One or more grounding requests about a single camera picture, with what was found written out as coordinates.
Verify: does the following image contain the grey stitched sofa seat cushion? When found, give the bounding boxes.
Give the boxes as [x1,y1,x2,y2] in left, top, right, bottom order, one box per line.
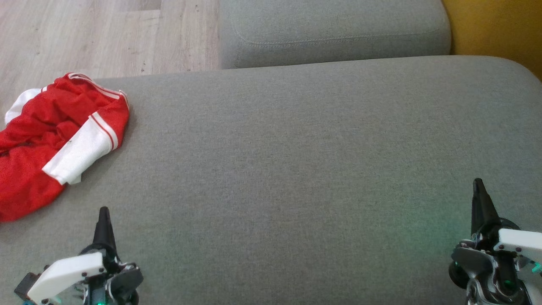
[218,0,452,70]

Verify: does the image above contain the large grey sofa seat cushion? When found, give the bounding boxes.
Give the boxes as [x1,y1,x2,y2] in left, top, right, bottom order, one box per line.
[0,55,542,305]

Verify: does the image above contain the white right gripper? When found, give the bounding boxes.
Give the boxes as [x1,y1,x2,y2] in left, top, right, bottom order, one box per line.
[449,178,542,305]

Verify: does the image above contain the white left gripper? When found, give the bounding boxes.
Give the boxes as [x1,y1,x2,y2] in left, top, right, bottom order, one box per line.
[26,207,144,305]

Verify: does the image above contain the red shorts with white band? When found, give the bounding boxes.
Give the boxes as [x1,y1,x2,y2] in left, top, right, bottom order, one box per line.
[0,100,130,222]

